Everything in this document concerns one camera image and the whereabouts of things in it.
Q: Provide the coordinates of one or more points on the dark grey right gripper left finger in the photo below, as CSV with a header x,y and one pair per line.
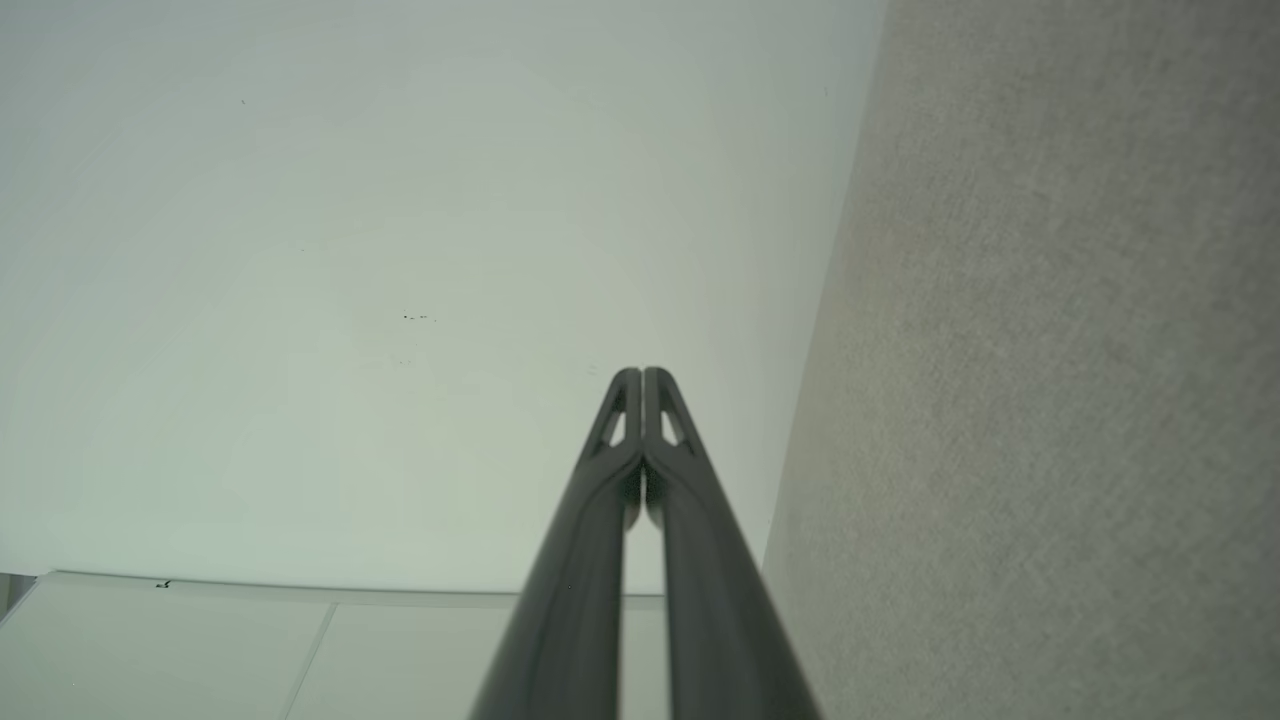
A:
x,y
570,600

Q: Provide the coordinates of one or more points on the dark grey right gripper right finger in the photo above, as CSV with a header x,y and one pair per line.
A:
x,y
715,600

